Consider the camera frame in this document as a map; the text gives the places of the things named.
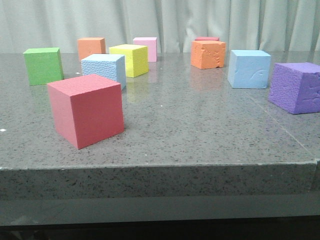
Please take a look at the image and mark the textured light blue foam cube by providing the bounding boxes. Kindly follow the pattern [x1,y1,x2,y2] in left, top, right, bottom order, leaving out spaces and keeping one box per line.
[80,53,126,90]

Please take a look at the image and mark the smooth light blue foam cube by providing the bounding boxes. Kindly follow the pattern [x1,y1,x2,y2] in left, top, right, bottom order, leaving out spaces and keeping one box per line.
[227,50,272,89]

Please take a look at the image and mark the yellow foam cube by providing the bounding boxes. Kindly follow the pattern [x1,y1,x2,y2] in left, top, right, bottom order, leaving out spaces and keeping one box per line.
[109,44,149,78]

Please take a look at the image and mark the large red foam cube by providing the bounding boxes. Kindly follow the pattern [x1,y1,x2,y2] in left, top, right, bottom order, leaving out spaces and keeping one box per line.
[47,74,124,149]

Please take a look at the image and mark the pink foam cube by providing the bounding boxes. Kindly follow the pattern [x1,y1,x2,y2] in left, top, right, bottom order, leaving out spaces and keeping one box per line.
[133,37,158,63]

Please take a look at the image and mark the dented orange foam cube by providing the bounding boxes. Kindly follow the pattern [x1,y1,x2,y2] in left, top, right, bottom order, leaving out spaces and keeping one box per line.
[190,40,226,70]

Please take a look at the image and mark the far red foam cube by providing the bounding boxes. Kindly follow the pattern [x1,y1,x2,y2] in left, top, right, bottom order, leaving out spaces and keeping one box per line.
[195,36,220,41]

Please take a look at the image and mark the smooth orange foam cube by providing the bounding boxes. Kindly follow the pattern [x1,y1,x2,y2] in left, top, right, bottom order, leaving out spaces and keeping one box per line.
[77,37,106,61]

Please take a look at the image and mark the green foam cube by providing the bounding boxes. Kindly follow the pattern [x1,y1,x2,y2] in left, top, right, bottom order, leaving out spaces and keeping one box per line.
[23,47,64,86]

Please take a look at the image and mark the textured purple foam cube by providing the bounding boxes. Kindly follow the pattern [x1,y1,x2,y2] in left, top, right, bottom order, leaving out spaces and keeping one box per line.
[268,62,320,115]

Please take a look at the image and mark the grey curtain backdrop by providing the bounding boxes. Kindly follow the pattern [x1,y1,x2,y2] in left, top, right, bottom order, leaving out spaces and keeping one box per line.
[0,0,320,53]

